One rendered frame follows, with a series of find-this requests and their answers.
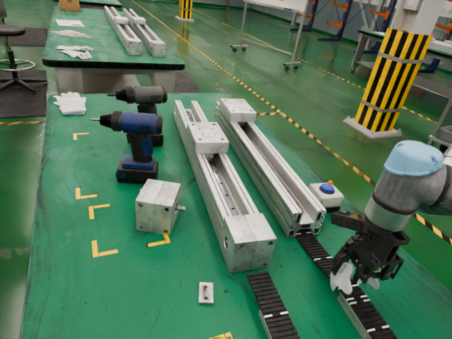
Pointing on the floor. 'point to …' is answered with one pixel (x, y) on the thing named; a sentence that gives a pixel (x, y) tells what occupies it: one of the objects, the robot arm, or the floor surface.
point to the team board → (279, 9)
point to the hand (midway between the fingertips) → (344, 281)
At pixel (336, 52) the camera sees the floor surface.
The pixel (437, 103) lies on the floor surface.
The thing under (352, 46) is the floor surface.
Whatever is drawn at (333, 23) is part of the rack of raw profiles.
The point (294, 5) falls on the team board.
